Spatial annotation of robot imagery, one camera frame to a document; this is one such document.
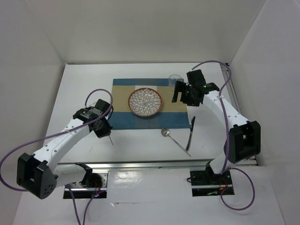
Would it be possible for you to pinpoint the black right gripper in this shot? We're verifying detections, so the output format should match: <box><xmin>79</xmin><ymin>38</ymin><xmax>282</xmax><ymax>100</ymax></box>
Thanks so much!
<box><xmin>172</xmin><ymin>81</ymin><xmax>200</xmax><ymax>106</ymax></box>

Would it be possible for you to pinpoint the clear drinking glass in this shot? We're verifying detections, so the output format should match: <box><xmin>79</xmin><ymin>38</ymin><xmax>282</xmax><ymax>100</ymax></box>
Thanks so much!
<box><xmin>168</xmin><ymin>74</ymin><xmax>184</xmax><ymax>93</ymax></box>

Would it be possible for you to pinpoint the blue beige checked placemat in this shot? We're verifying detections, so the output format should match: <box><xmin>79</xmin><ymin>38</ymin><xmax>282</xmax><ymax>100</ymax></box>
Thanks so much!
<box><xmin>109</xmin><ymin>78</ymin><xmax>190</xmax><ymax>130</ymax></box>

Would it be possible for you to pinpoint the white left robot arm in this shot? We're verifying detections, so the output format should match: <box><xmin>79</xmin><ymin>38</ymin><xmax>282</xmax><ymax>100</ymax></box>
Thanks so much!
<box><xmin>16</xmin><ymin>99</ymin><xmax>112</xmax><ymax>199</ymax></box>

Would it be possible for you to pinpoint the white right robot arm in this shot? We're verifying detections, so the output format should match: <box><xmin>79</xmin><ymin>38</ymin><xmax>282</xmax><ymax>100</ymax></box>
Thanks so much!
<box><xmin>172</xmin><ymin>70</ymin><xmax>261</xmax><ymax>184</ymax></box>

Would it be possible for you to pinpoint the silver table knife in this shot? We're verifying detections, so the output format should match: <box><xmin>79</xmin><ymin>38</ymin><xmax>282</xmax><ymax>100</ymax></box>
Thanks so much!
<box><xmin>186</xmin><ymin>116</ymin><xmax>195</xmax><ymax>151</ymax></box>

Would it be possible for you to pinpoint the silver spoon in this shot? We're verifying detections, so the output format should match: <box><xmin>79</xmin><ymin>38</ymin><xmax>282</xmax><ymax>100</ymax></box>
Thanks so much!
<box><xmin>161</xmin><ymin>128</ymin><xmax>191</xmax><ymax>157</ymax></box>

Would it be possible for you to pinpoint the right side aluminium rail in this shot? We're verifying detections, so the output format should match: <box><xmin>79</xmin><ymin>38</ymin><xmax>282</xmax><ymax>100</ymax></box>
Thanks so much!
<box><xmin>220</xmin><ymin>63</ymin><xmax>256</xmax><ymax>163</ymax></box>

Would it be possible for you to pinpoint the aluminium rail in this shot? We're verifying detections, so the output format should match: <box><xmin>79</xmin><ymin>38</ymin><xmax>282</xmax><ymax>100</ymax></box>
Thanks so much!
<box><xmin>36</xmin><ymin>158</ymin><xmax>258</xmax><ymax>171</ymax></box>
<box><xmin>220</xmin><ymin>63</ymin><xmax>256</xmax><ymax>163</ymax></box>

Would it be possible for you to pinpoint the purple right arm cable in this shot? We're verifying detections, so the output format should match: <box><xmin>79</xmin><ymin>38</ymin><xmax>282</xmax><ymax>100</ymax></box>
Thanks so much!
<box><xmin>191</xmin><ymin>60</ymin><xmax>256</xmax><ymax>211</ymax></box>

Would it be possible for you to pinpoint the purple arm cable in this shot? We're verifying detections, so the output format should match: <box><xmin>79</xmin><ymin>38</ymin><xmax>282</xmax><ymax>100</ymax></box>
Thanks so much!
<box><xmin>191</xmin><ymin>60</ymin><xmax>256</xmax><ymax>211</ymax></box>
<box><xmin>0</xmin><ymin>88</ymin><xmax>114</xmax><ymax>225</ymax></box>

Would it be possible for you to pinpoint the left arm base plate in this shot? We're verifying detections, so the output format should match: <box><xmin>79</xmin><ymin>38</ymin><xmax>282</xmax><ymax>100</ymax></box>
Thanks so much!
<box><xmin>70</xmin><ymin>170</ymin><xmax>109</xmax><ymax>199</ymax></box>

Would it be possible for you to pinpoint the front aluminium rail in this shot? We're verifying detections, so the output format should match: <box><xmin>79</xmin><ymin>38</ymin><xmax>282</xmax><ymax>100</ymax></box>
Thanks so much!
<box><xmin>36</xmin><ymin>158</ymin><xmax>258</xmax><ymax>171</ymax></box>

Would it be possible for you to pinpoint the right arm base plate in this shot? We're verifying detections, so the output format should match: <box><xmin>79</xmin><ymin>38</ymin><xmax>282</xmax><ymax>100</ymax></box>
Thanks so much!
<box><xmin>186</xmin><ymin>171</ymin><xmax>235</xmax><ymax>197</ymax></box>

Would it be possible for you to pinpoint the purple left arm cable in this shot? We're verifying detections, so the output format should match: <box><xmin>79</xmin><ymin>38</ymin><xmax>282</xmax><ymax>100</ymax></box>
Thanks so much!
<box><xmin>0</xmin><ymin>88</ymin><xmax>114</xmax><ymax>225</ymax></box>

